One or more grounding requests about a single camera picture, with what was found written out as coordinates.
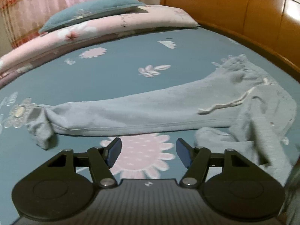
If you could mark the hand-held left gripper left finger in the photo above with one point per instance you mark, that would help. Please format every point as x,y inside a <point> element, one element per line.
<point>114,152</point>

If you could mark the teal pillow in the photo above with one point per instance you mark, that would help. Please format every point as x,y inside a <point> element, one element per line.
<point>89,9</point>

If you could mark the pink floral quilt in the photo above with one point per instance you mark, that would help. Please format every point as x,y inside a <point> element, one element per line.
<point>93,28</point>

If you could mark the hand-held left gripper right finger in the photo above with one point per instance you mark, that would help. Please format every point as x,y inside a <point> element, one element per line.
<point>182,153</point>

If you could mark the grey sweatpants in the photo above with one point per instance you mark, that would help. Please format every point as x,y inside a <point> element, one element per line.
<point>140,112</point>

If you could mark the pink patterned curtain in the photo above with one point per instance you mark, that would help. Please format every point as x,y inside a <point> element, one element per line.
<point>35,4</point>

